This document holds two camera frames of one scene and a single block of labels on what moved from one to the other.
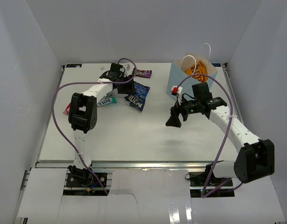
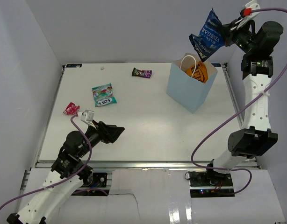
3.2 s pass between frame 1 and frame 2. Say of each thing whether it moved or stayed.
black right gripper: moved
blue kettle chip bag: moved
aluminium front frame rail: stayed
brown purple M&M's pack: stayed
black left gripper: moved
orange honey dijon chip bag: stayed
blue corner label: stayed
